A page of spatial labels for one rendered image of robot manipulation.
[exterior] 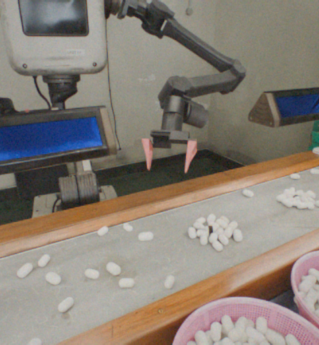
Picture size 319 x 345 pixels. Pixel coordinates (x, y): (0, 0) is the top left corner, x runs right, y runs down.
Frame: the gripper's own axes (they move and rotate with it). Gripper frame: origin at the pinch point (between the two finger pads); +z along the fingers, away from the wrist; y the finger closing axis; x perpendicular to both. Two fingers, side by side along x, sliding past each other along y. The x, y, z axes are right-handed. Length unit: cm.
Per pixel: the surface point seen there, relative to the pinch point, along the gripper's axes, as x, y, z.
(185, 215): -15.0, -4.9, 9.8
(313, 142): -65, -60, -38
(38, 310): 15.2, 19.2, 34.7
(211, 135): -237, -13, -114
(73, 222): -3.2, 24.1, 16.3
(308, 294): 5.2, -32.3, 26.0
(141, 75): -156, 57, -136
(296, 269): 2.9, -30.7, 21.5
